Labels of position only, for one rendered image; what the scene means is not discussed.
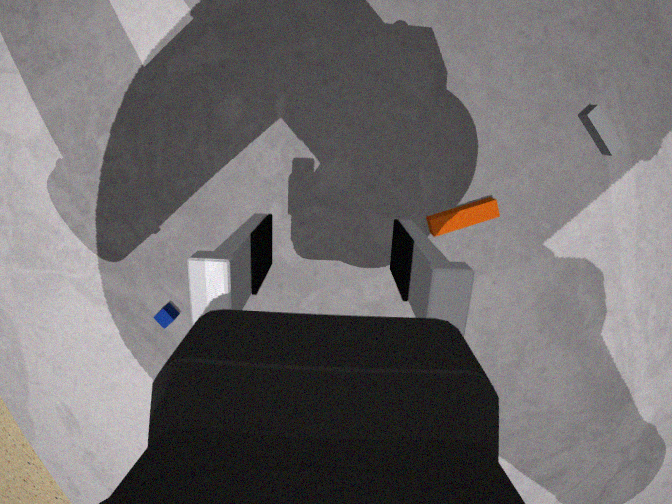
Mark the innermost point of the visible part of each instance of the small blue block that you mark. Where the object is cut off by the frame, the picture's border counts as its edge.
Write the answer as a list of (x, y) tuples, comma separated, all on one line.
[(166, 315)]

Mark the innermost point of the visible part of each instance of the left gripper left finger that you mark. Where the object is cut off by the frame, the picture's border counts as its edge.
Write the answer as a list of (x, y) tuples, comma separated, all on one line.
[(226, 277)]

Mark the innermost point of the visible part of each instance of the orange rod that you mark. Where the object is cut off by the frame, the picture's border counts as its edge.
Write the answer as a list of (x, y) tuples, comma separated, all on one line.
[(463, 216)]

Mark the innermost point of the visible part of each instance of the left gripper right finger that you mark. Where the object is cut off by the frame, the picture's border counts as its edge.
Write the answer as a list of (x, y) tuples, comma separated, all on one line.
[(434, 286)]

